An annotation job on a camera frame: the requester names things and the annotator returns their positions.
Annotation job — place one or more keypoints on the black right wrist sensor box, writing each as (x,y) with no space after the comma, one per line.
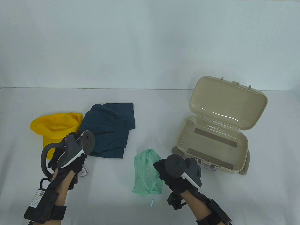
(219,211)

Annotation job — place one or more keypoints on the black wrist sensor box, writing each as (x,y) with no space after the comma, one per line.
(219,211)
(39,204)

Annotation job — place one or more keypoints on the grey right hand controller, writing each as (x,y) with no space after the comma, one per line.
(174,165)

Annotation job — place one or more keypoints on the beige hard-shell suitcase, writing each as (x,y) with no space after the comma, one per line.
(222,103)

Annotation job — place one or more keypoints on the grey hand controller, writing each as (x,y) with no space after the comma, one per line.
(174,165)
(89,141)

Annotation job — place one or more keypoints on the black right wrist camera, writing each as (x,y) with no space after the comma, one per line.
(175,201)

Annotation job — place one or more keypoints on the person's right hand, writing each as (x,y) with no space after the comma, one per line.
(173,185)

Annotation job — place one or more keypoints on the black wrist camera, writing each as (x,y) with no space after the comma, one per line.
(175,201)
(73,182)

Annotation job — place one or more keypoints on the green mesh bag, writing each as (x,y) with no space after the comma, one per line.
(144,171)

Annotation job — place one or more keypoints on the small clear bottle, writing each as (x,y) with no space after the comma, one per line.
(84,172)

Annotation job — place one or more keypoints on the person's left hand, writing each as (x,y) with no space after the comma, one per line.
(72,167)

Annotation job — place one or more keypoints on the dark teal folded shorts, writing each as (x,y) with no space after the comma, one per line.
(105,126)

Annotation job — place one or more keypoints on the grey left hand controller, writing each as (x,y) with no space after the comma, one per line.
(89,141)

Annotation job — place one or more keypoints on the black left wrist sensor box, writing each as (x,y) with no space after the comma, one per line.
(39,204)

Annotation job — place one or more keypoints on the yellow cap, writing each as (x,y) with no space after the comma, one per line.
(54,126)

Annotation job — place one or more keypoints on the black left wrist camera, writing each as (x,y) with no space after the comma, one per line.
(73,182)

